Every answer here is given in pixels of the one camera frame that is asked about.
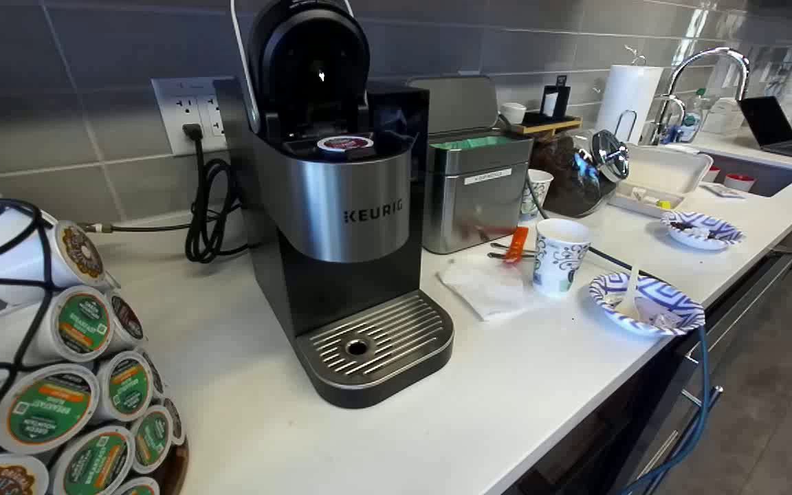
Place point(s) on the white plastic spoon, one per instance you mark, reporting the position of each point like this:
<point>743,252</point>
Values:
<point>627,304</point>

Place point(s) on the near blue patterned paper plate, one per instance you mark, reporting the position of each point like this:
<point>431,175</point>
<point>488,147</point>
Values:
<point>661,311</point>

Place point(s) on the blue patterned paper plate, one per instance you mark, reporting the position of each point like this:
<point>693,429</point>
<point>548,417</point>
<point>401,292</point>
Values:
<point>661,311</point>
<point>702,232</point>

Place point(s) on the far blue patterned paper plate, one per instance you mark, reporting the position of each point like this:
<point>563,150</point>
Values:
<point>702,232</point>

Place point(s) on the Keurig coffee machine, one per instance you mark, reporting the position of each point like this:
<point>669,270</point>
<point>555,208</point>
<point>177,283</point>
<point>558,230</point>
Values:
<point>330,182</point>

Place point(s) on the white paper napkin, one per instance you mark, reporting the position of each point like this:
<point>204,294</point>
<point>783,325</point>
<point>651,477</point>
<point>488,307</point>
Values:
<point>489,289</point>

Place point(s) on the orange packet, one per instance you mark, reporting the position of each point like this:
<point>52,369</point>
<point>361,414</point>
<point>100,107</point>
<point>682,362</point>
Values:
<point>514,249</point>

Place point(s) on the white cup behind jar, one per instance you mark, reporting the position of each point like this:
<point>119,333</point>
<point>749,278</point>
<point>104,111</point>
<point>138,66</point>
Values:
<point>537,182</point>

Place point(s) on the patterned paper cup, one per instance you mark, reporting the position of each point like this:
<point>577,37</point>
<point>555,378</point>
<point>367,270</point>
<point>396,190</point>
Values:
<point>558,254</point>

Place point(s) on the dark glass jar chrome lid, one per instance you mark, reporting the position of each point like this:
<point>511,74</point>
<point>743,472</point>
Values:
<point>583,166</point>

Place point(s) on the wooden condiment rack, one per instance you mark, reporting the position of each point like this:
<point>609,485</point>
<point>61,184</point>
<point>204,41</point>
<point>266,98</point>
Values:
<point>550,114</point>

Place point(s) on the paper towel roll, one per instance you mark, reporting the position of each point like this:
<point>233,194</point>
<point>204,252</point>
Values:
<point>627,99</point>

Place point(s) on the K-cup pod carousel rack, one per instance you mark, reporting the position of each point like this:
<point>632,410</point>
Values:
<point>83,408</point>

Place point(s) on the black laptop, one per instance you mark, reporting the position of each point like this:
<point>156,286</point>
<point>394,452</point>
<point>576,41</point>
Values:
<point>768,125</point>

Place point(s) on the white wall outlet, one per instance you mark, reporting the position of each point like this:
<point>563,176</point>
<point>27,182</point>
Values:
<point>191,99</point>

